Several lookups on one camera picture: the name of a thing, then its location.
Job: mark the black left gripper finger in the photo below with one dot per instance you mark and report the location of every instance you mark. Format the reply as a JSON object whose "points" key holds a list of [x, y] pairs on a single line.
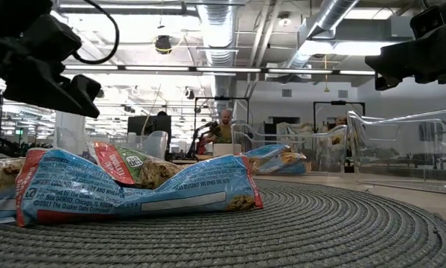
{"points": [[83, 95]]}

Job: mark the black ceiling dome fixture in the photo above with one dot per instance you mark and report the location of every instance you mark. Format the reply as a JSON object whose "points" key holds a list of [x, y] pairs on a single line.
{"points": [[163, 44]]}

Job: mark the round grey woven placemat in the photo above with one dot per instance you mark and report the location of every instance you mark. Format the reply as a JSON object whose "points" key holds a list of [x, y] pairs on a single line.
{"points": [[282, 231]]}

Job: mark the slanted silver ventilation duct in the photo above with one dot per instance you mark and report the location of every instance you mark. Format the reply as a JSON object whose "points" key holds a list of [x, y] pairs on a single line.
{"points": [[334, 15]]}

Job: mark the long ceiling light strip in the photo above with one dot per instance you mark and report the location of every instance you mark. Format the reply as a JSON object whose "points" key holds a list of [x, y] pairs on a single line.
{"points": [[226, 69]]}

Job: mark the chocolate chip granola bar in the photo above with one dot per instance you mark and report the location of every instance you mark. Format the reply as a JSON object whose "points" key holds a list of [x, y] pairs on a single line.
{"points": [[1, 178], [133, 164], [96, 190]]}

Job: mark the red bag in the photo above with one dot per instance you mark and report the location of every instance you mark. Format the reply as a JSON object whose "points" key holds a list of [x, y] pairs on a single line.
{"points": [[201, 145]]}

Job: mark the green exit sign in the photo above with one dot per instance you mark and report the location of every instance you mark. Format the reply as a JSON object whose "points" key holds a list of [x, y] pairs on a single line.
{"points": [[19, 131]]}

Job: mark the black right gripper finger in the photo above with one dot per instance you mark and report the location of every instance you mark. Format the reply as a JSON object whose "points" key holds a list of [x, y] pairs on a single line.
{"points": [[393, 59], [383, 83]]}

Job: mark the white square pillar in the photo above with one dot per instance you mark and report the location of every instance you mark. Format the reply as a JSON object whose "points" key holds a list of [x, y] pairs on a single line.
{"points": [[70, 126]]}

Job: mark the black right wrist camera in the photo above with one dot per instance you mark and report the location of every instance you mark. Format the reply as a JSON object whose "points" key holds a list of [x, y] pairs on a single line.
{"points": [[428, 20]]}

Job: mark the clear plastic bin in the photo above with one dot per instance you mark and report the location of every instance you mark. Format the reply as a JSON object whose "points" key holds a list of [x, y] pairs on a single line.
{"points": [[319, 136], [394, 123], [155, 143]]}

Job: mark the white cylindrical cup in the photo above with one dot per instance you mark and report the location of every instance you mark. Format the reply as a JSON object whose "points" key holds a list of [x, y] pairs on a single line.
{"points": [[226, 149]]}

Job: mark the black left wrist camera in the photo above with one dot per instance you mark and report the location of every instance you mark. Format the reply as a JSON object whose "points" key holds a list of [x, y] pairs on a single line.
{"points": [[51, 37]]}

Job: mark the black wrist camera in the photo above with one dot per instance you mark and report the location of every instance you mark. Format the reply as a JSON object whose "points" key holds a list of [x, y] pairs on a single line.
{"points": [[51, 37], [428, 20]]}

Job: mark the person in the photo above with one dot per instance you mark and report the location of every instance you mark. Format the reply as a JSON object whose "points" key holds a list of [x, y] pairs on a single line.
{"points": [[162, 112], [224, 126], [341, 120]]}

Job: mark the wall air vent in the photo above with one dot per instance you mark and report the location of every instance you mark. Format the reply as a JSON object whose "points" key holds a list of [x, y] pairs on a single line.
{"points": [[343, 94], [286, 93]]}

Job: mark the black computer monitor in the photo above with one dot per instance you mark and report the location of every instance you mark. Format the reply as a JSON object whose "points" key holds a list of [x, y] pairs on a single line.
{"points": [[150, 124]]}

